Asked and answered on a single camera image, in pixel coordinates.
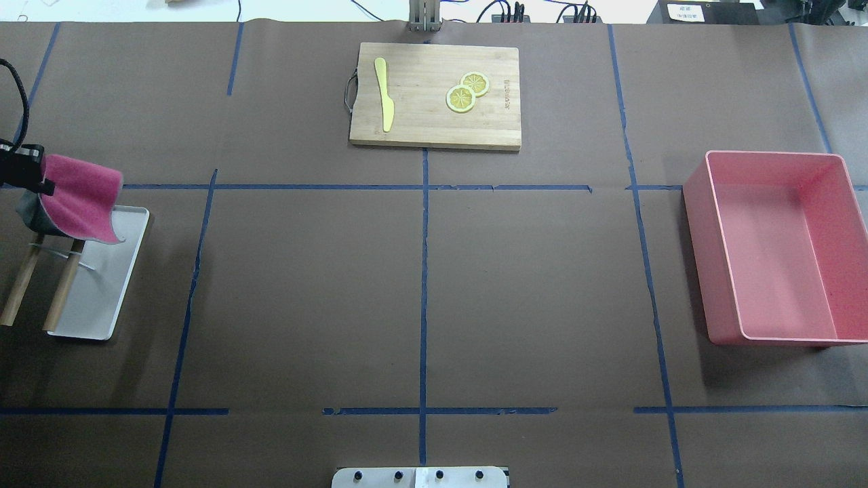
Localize upper lemon slice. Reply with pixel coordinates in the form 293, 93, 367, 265
460, 71, 491, 97

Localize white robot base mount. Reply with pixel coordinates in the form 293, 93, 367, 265
331, 466, 511, 487

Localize yellow plastic knife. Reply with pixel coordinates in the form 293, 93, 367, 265
373, 58, 395, 133

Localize pink and grey cloth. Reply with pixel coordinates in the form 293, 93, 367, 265
15, 154, 124, 245

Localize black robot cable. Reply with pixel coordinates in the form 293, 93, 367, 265
0, 59, 31, 147

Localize lemon slice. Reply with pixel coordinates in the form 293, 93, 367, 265
444, 84, 477, 114
460, 71, 491, 97

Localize lower lemon slice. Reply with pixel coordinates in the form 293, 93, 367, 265
444, 84, 477, 114

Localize right wooden rack rod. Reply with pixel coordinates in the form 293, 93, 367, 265
1, 234, 45, 325

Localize metal cutting board handle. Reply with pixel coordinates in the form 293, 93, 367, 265
343, 69, 359, 115

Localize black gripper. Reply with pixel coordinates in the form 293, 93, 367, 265
1, 143, 45, 190

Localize metal camera stand post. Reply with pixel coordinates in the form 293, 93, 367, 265
408, 0, 442, 32

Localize white rack connector bracket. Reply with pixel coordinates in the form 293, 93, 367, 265
28, 242, 96, 271

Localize white rectangular tray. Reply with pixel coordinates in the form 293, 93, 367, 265
47, 206, 150, 340

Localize bamboo cutting board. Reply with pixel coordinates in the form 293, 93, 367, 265
349, 41, 523, 152

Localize pink plastic bin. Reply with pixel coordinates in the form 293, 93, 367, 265
682, 150, 867, 347

